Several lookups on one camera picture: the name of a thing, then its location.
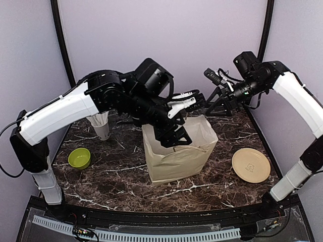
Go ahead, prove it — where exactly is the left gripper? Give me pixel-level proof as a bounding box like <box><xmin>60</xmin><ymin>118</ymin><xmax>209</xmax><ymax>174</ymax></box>
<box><xmin>126</xmin><ymin>90</ymin><xmax>193</xmax><ymax>149</ymax></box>

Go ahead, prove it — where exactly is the green bowl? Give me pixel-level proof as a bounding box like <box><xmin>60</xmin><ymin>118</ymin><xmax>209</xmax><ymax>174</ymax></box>
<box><xmin>68</xmin><ymin>148</ymin><xmax>91</xmax><ymax>170</ymax></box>

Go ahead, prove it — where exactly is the black frame post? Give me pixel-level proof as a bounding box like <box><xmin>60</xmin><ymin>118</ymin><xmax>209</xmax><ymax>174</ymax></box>
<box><xmin>50</xmin><ymin>0</ymin><xmax>76</xmax><ymax>88</ymax></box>
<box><xmin>257</xmin><ymin>0</ymin><xmax>275</xmax><ymax>62</ymax></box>

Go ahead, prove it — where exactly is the white cup of straws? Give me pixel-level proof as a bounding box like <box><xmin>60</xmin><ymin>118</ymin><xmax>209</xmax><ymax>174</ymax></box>
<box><xmin>86</xmin><ymin>111</ymin><xmax>110</xmax><ymax>141</ymax></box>

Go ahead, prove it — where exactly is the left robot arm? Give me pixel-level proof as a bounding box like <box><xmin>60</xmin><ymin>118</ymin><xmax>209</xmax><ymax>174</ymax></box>
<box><xmin>10</xmin><ymin>58</ymin><xmax>197</xmax><ymax>220</ymax></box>

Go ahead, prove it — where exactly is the black front rail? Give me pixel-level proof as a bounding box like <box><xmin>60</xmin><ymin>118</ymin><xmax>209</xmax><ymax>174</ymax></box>
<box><xmin>56</xmin><ymin>204</ymin><xmax>264</xmax><ymax>227</ymax></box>

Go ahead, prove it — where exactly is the beige plate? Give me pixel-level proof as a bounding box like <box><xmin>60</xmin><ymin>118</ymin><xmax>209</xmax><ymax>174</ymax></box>
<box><xmin>232</xmin><ymin>148</ymin><xmax>271</xmax><ymax>184</ymax></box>

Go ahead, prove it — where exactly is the beige paper bag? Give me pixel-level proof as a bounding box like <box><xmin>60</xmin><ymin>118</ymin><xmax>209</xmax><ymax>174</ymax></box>
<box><xmin>142</xmin><ymin>115</ymin><xmax>219</xmax><ymax>186</ymax></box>

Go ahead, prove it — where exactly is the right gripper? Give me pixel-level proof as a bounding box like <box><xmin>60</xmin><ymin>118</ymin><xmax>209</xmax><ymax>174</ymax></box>
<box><xmin>204</xmin><ymin>75</ymin><xmax>267</xmax><ymax>116</ymax></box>

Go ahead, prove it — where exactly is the right black frame post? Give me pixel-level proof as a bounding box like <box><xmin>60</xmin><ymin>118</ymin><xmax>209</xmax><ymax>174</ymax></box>
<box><xmin>257</xmin><ymin>0</ymin><xmax>275</xmax><ymax>62</ymax></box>

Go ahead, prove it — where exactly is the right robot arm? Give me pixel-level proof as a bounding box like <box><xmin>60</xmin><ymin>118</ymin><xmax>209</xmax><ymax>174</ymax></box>
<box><xmin>204</xmin><ymin>51</ymin><xmax>322</xmax><ymax>219</ymax></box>

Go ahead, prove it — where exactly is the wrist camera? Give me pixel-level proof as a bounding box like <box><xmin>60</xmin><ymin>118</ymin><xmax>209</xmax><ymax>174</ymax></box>
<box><xmin>203</xmin><ymin>68</ymin><xmax>234</xmax><ymax>94</ymax></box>
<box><xmin>167</xmin><ymin>89</ymin><xmax>206</xmax><ymax>119</ymax></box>

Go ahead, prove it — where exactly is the white cable duct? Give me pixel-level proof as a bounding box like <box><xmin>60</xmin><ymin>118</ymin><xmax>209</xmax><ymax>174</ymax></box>
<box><xmin>32</xmin><ymin>215</ymin><xmax>241</xmax><ymax>241</ymax></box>

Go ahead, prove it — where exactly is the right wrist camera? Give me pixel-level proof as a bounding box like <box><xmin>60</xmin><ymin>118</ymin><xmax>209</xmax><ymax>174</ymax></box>
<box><xmin>203</xmin><ymin>68</ymin><xmax>234</xmax><ymax>94</ymax></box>

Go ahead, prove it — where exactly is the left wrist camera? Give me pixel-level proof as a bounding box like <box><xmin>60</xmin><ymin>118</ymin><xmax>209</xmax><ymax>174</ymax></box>
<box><xmin>167</xmin><ymin>89</ymin><xmax>206</xmax><ymax>119</ymax></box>

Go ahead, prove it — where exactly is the left black frame post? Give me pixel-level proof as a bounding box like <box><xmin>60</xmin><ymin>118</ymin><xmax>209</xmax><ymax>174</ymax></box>
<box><xmin>50</xmin><ymin>0</ymin><xmax>76</xmax><ymax>88</ymax></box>

